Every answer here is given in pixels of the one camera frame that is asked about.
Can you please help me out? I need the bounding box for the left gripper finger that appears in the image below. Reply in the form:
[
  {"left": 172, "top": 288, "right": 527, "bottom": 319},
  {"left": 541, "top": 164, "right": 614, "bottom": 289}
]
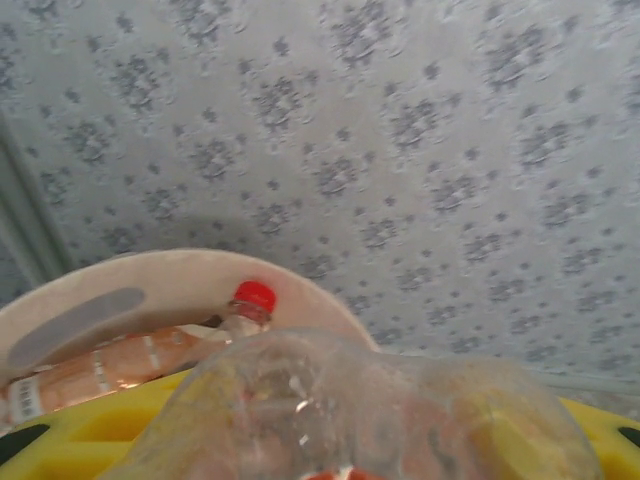
[{"left": 0, "top": 369, "right": 640, "bottom": 480}]

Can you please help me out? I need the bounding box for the copper brown coffee bottle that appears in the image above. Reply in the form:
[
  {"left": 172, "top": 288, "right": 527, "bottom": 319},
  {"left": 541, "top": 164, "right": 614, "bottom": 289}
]
[{"left": 0, "top": 323, "right": 229, "bottom": 434}]

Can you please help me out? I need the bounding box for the red label cola bottle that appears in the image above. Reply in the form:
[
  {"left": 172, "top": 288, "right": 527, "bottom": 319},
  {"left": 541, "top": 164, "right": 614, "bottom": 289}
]
[{"left": 127, "top": 279, "right": 604, "bottom": 480}]

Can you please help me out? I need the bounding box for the pale pink lined waste bin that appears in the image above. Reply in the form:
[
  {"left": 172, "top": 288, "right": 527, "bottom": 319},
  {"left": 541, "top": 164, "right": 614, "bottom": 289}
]
[{"left": 0, "top": 247, "right": 389, "bottom": 396}]

